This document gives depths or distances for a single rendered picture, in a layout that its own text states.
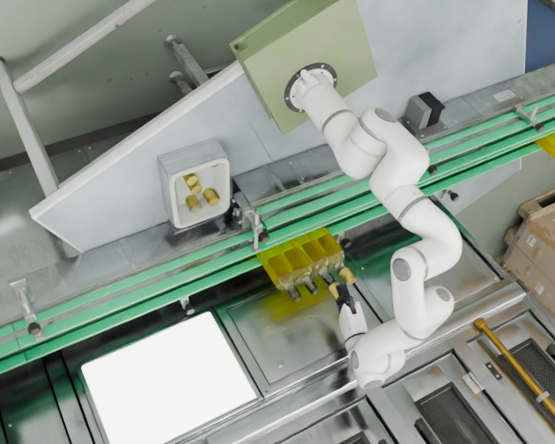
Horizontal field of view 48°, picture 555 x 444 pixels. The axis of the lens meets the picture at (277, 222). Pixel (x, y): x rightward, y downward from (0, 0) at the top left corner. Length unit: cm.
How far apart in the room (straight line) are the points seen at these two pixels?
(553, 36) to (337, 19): 140
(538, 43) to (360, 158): 143
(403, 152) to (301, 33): 40
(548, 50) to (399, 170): 144
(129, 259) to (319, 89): 72
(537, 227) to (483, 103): 337
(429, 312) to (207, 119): 77
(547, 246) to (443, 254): 416
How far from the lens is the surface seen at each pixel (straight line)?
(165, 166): 168
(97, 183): 170
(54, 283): 183
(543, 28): 286
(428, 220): 140
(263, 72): 158
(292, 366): 185
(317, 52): 162
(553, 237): 558
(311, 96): 160
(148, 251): 184
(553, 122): 251
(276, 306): 194
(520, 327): 214
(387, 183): 142
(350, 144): 147
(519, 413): 197
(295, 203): 185
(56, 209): 173
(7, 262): 219
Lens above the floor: 193
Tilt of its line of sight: 33 degrees down
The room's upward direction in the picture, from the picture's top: 145 degrees clockwise
